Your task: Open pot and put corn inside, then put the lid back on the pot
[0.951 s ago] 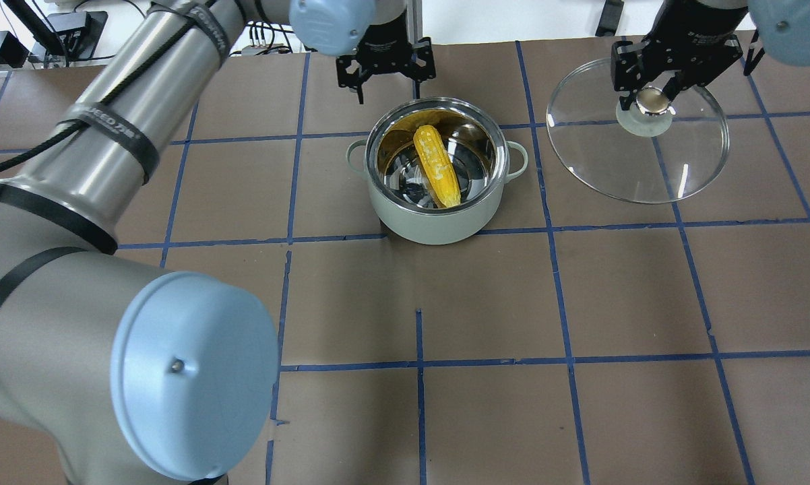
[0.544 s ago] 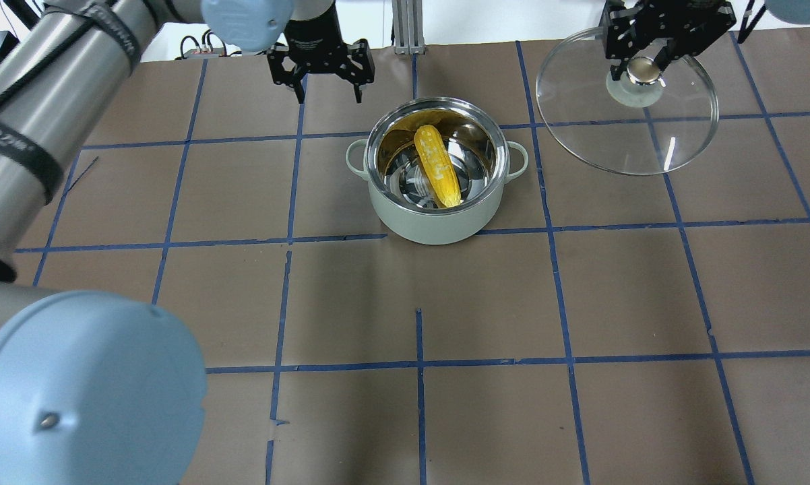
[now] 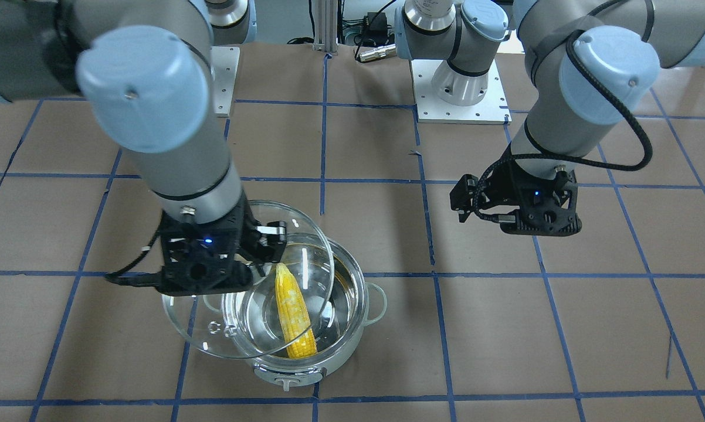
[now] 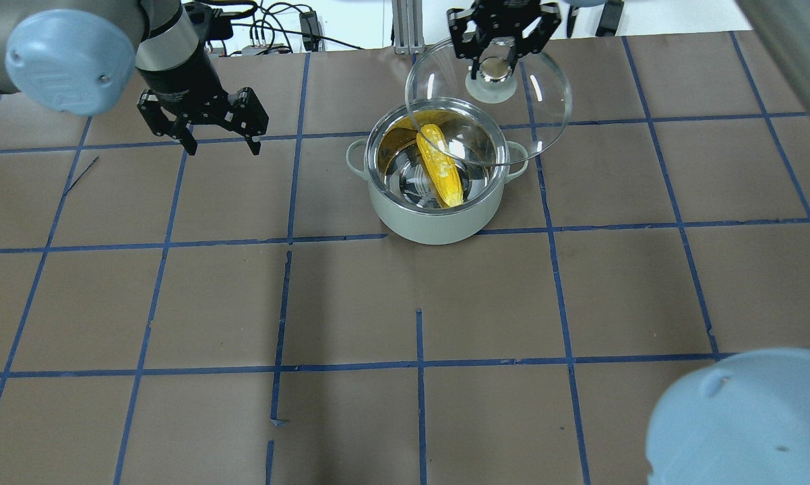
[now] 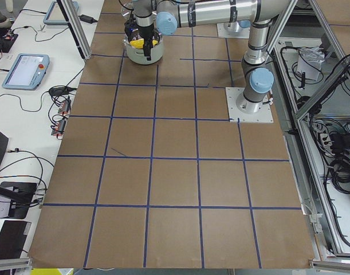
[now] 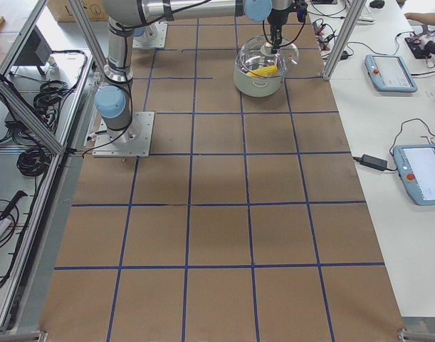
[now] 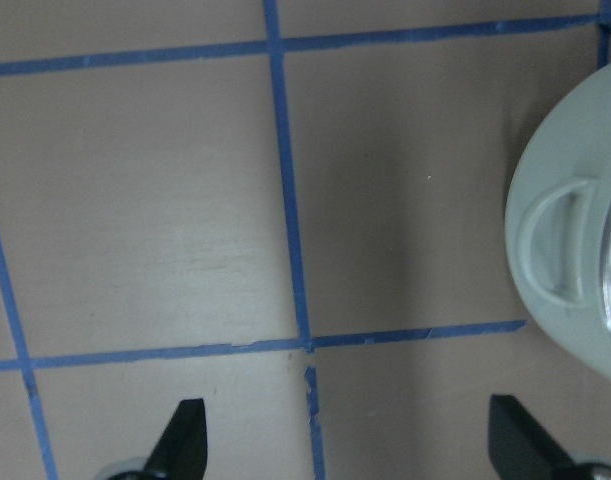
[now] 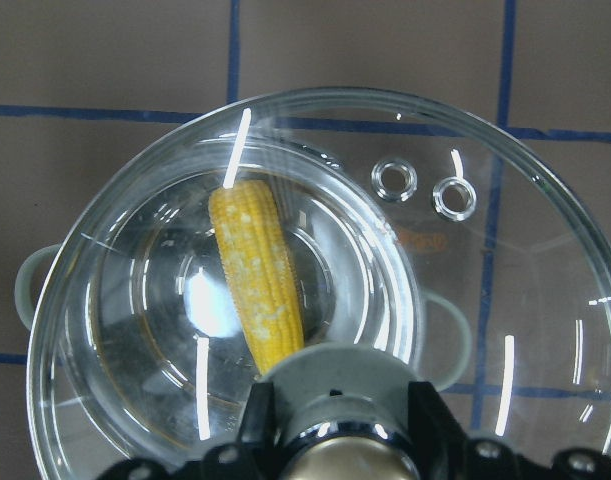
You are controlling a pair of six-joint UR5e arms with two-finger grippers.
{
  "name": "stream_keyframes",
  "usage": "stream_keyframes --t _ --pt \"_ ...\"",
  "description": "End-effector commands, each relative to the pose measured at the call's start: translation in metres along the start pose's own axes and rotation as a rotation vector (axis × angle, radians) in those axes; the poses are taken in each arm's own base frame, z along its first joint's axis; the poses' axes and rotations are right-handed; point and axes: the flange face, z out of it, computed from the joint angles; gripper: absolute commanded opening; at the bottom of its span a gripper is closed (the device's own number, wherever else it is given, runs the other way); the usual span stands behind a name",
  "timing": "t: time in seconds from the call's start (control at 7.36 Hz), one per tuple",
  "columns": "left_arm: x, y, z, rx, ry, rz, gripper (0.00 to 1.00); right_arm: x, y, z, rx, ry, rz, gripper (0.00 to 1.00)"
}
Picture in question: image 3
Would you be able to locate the white metal pot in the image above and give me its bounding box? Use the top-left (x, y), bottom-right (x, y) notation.
top-left (192, 233), bottom-right (388, 391)

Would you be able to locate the aluminium frame post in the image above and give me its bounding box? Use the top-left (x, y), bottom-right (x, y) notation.
top-left (310, 1), bottom-right (341, 56)

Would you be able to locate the brown gridded table mat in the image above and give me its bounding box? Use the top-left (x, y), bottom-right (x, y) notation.
top-left (0, 43), bottom-right (705, 421)

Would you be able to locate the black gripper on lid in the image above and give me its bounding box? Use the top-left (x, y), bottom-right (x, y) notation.
top-left (156, 196), bottom-right (287, 297)

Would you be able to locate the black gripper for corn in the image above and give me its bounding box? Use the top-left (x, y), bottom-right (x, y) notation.
top-left (449, 154), bottom-right (582, 237)

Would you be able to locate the yellow corn cob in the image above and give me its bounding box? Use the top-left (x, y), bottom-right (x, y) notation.
top-left (274, 263), bottom-right (317, 359)

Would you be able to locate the glass pot lid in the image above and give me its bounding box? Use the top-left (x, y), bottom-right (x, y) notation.
top-left (162, 200), bottom-right (337, 360)

